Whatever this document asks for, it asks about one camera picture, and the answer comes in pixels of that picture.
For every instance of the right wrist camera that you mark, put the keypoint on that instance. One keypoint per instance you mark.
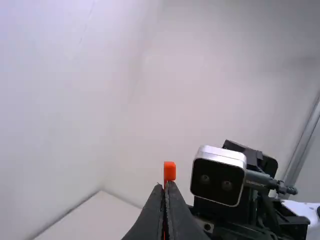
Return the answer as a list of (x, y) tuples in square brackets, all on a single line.
[(216, 180)]

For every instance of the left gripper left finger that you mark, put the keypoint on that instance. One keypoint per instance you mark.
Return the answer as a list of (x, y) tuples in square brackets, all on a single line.
[(150, 215)]

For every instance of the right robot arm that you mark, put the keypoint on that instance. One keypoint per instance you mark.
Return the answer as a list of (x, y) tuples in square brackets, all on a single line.
[(305, 208)]

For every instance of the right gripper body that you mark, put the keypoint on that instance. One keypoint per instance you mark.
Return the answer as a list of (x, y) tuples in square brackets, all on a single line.
[(262, 220)]

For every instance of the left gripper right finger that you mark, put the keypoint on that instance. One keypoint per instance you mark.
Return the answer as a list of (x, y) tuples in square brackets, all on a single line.
[(178, 215)]

